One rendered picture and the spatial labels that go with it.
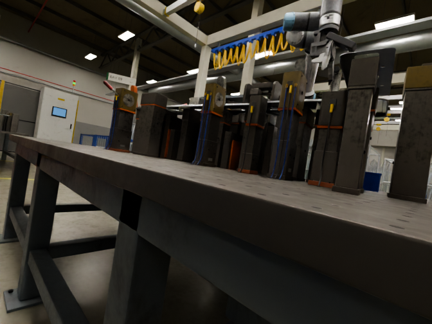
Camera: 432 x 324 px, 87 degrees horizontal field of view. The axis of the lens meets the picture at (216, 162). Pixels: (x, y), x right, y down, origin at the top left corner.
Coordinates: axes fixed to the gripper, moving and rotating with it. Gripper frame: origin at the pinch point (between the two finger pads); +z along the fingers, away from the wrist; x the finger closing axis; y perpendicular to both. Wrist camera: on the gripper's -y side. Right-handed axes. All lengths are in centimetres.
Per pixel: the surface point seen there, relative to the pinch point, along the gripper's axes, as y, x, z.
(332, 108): -7.2, 24.3, 18.9
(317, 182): -5.9, 23.5, 40.7
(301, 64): 5.0, 18.2, 1.7
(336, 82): -0.6, -15.3, -4.1
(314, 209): -16, 78, 42
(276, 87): 27.5, -15.3, -4.5
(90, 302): 81, 37, 110
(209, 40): 314, -286, -232
